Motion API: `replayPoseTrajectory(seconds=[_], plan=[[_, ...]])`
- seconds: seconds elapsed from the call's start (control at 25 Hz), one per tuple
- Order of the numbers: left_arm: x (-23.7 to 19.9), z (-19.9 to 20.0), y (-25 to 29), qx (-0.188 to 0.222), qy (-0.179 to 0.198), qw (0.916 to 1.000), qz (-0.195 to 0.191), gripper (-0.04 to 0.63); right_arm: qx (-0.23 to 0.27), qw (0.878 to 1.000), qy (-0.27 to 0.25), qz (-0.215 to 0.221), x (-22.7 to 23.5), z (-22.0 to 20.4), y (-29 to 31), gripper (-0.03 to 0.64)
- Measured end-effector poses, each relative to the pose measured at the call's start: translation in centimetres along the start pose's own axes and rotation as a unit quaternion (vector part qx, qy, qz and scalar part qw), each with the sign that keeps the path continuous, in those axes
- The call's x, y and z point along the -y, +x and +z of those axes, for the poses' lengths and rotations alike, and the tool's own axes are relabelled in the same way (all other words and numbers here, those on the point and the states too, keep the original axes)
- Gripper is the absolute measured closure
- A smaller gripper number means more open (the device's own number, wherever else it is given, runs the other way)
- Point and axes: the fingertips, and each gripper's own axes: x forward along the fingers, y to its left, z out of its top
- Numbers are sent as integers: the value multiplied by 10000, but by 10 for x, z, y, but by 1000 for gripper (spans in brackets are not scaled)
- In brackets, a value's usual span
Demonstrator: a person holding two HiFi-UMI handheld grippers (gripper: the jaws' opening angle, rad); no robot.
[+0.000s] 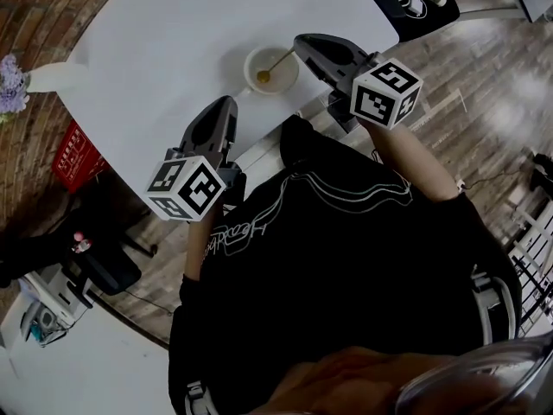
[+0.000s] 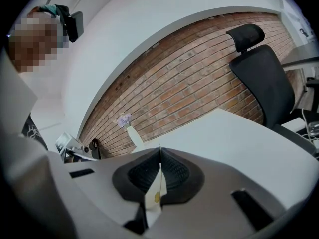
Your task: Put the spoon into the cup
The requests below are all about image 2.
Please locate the black office chair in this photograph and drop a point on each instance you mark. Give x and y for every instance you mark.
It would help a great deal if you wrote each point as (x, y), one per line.
(264, 78)

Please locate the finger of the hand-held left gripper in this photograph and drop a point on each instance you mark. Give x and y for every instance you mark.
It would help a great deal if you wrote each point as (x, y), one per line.
(95, 147)

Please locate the white wall shelf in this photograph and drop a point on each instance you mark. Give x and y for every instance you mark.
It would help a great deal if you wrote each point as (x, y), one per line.
(307, 35)

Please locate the grey desk with white frame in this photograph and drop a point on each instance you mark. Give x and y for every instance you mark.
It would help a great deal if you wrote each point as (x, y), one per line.
(301, 55)

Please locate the small black device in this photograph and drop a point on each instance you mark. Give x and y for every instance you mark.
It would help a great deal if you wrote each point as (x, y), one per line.
(303, 32)

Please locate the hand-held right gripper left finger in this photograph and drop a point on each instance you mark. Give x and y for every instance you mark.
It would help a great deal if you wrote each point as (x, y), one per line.
(99, 180)

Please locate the person's head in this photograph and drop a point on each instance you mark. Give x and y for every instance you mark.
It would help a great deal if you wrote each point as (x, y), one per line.
(35, 41)

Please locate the person's black shirt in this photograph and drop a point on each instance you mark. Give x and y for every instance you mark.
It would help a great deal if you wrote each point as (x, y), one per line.
(33, 132)

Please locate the black head-mounted camera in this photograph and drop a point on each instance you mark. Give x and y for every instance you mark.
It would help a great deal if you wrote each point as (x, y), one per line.
(76, 26)

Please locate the purple flowers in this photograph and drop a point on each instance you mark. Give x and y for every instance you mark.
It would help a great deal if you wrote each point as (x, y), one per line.
(124, 120)

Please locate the white table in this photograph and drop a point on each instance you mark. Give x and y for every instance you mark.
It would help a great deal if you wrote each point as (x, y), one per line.
(224, 138)

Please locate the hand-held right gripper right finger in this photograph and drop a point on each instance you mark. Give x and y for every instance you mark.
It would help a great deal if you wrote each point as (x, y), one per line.
(211, 203)

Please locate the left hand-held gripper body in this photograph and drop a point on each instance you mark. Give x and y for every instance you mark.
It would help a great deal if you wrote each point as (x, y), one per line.
(67, 144)

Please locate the white paper card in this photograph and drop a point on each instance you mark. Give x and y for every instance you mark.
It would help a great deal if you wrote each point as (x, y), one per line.
(151, 204)

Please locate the white vase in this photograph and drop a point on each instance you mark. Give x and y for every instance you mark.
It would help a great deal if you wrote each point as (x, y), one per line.
(135, 139)

